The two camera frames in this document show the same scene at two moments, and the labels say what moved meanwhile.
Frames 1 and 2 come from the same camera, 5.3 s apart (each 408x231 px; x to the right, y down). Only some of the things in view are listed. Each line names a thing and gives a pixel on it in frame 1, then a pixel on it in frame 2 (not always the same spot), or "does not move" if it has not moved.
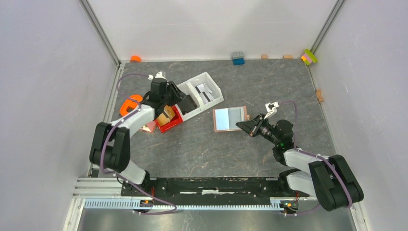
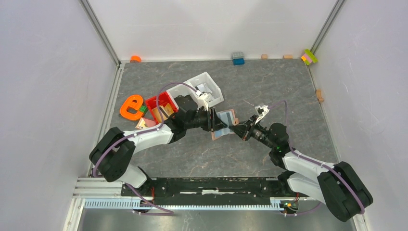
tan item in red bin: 168,114 does not move
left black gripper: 178,94 to 213,121
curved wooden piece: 319,95 does not move
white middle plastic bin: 190,105 does not move
